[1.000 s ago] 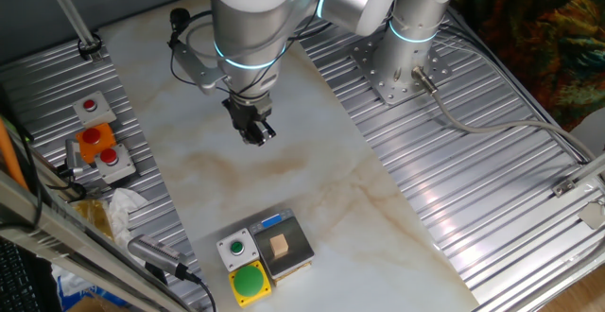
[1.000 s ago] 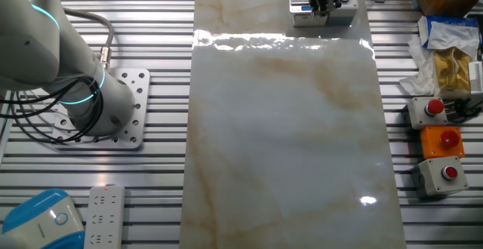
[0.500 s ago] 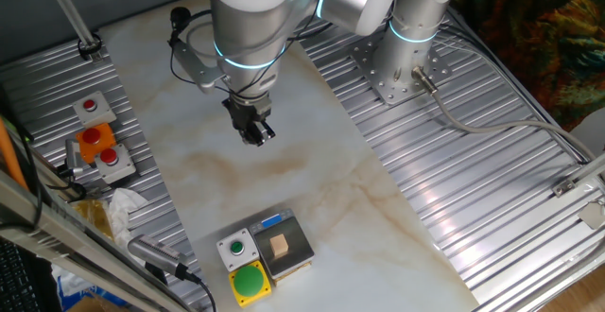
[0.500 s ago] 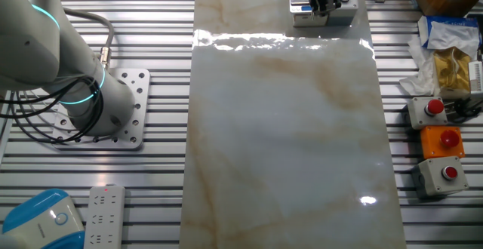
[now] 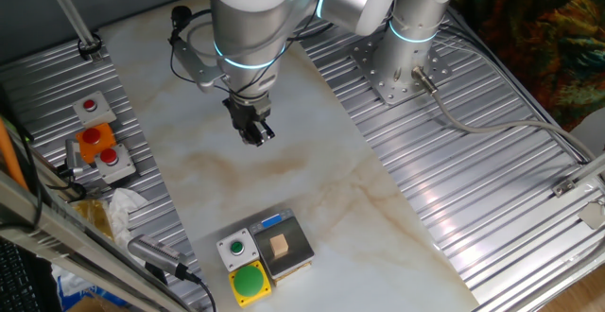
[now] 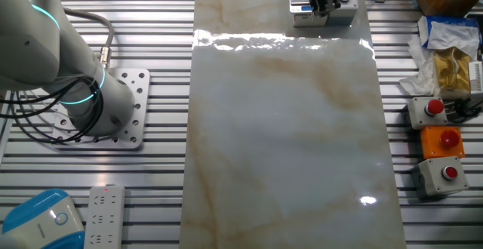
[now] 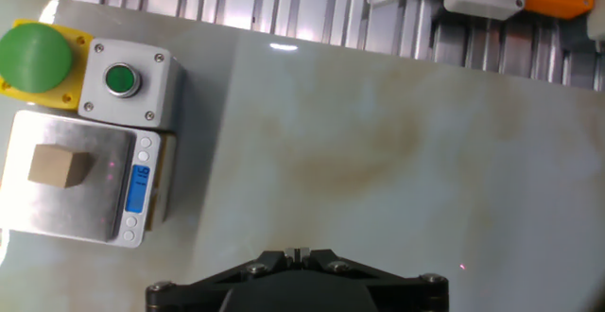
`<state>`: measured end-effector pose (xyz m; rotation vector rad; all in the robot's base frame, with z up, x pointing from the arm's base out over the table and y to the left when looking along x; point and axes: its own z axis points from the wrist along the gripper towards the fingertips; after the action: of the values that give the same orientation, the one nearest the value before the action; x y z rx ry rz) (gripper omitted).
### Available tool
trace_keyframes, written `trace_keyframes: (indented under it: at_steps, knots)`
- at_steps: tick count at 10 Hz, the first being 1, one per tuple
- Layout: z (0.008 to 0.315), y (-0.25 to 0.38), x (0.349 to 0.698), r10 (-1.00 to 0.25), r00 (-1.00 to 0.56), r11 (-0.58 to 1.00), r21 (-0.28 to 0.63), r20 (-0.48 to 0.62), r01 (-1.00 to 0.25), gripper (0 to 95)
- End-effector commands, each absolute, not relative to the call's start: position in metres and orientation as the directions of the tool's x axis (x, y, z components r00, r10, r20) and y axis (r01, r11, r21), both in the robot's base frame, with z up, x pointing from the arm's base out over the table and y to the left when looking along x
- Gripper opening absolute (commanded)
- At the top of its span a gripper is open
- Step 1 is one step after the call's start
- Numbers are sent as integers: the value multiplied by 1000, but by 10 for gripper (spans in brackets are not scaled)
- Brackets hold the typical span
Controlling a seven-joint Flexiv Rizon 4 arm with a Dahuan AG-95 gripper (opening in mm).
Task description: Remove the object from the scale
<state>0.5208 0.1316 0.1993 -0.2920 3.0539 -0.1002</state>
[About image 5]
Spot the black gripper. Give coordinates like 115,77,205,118
221,92,277,148

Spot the small wooden cube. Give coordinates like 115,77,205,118
268,233,289,258

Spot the grey box green button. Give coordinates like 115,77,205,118
216,228,261,273

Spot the grey box red button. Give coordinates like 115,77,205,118
94,143,137,184
72,90,117,128

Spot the yellow box green mushroom button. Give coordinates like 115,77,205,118
228,260,273,309

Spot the metal robot mounting plate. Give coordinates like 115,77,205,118
350,32,454,106

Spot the crumpled plastic bag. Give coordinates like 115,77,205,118
107,187,150,251

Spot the orange box red button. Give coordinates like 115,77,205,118
75,122,117,165

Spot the yellow plastic packet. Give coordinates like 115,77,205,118
70,199,114,242

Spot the black pole clamp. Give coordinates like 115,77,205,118
78,32,104,61

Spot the brown cardboard box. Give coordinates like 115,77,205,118
68,295,112,312

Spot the blue tissue pack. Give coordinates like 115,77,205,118
50,264,129,312

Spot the orange tube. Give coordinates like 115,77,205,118
0,116,28,190

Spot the black keyboard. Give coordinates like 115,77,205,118
0,238,42,312

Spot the colourful patterned cloth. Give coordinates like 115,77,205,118
453,0,605,131

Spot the white paper tag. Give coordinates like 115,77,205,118
579,200,605,231

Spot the metal wrist camera bracket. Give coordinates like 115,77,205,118
168,5,227,94

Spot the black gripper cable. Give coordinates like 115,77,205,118
167,8,335,96

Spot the silver ribbed camera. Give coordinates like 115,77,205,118
127,234,190,280

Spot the black camera cable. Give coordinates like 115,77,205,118
183,271,217,312

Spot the thick grey robot cable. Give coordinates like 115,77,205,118
411,65,596,162

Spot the aluminium frame beam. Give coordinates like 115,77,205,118
0,169,190,312

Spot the aluminium frame pole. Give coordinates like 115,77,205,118
40,0,103,61

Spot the aluminium bar with bracket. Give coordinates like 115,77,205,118
551,153,605,198

